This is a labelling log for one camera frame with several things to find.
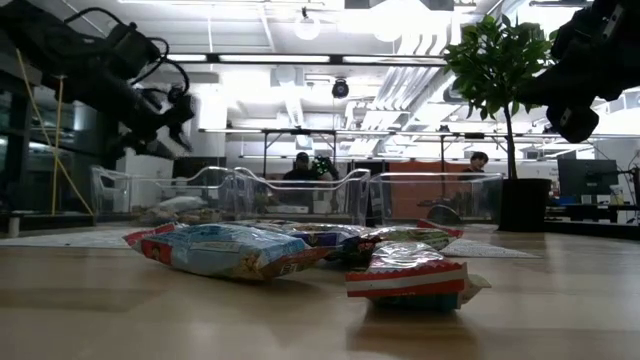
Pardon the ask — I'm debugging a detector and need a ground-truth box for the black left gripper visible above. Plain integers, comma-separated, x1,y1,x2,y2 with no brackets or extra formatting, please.
107,84,197,160

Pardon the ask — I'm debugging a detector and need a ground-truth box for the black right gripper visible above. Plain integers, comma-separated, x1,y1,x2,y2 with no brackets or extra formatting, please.
517,59,601,144

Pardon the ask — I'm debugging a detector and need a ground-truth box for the white wrapper granola bar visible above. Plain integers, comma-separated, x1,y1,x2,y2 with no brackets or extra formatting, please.
158,195,209,214

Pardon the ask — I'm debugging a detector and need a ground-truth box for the light blue granola bar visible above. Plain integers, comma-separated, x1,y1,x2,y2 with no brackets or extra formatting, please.
134,223,334,282

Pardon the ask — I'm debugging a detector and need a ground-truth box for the green blue Chewy granola bar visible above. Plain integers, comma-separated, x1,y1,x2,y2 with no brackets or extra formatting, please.
284,223,371,249

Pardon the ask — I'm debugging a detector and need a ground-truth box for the green red-end granola bar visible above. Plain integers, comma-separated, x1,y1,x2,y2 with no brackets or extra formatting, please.
359,219,465,251

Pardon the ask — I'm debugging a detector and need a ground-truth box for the dark red granola bar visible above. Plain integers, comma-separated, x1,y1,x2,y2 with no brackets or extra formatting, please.
329,237,376,261

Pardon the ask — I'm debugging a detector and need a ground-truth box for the red white granola bar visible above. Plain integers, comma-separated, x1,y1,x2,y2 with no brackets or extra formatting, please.
344,242,492,312

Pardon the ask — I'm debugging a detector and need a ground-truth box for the dark wide display panel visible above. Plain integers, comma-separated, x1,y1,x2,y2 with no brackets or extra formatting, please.
172,155,227,181

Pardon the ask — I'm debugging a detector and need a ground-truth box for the green leafy indoor tree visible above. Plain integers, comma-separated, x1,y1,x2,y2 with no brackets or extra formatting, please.
442,13,559,181

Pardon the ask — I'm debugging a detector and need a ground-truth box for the clear plastic bin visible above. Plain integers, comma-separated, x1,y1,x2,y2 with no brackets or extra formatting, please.
368,172,505,226
91,164,241,225
232,167,372,226

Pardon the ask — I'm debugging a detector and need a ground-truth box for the person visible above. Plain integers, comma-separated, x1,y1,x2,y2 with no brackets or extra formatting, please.
459,151,490,181
282,151,321,182

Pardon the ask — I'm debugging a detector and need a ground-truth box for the black computer monitor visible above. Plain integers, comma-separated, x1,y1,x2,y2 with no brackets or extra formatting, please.
557,158,621,199

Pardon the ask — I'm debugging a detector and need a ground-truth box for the black plant pot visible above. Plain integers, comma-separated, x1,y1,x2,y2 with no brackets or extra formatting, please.
497,178,554,234

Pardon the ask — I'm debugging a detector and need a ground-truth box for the long linear ceiling lamp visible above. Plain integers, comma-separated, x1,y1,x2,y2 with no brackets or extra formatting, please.
164,52,449,67

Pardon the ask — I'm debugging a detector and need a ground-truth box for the dark office desk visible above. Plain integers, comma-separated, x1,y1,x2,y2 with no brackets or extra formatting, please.
544,202,640,226

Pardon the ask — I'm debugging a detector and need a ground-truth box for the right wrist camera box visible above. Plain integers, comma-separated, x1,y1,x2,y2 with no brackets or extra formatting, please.
552,2,626,61

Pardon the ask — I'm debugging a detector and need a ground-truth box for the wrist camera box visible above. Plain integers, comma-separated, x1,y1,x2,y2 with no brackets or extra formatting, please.
106,22,162,76
552,2,626,61

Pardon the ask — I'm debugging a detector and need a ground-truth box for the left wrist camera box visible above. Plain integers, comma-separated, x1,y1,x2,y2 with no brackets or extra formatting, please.
106,22,162,76

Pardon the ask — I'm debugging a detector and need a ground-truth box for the yellow cable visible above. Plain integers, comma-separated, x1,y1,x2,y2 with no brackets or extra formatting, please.
14,47,95,216

